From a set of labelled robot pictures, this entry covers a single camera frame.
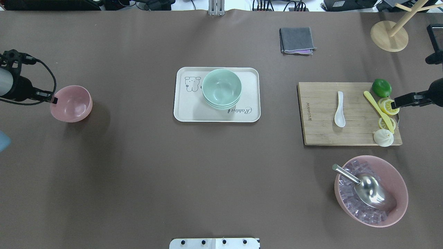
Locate lemon half upper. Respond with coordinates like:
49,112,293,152
378,98,400,116

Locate white mount plate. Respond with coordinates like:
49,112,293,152
169,238,261,249

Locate green lime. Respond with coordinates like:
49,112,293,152
371,79,392,98

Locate lemon half lower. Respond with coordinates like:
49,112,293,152
378,118,397,130

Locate folded grey cloth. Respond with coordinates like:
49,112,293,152
279,27,317,55

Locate small pink bowl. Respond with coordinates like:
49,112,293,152
50,85,93,123

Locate large pink ice bowl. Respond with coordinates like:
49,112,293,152
334,155,409,228

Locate aluminium frame post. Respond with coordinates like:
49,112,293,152
208,0,226,16

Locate lemon half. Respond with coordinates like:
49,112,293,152
378,98,400,116
378,118,397,130

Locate stacked green bowls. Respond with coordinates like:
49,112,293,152
201,69,243,109

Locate metal ice scoop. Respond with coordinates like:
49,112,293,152
331,164,397,212

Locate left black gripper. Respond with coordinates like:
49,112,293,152
33,89,58,104

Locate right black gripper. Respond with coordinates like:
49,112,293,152
394,91,432,109

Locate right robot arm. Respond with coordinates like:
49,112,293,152
390,24,443,109

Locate white ceramic spoon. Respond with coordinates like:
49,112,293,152
334,91,345,128

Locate white steamed bun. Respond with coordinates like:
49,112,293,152
373,129,394,147

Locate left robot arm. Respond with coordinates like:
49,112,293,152
0,49,58,106

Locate bamboo cutting board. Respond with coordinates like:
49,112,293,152
297,82,380,146

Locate white rabbit tray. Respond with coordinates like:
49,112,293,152
173,67,261,122

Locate wooden cup tree stand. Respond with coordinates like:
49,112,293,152
370,0,443,52

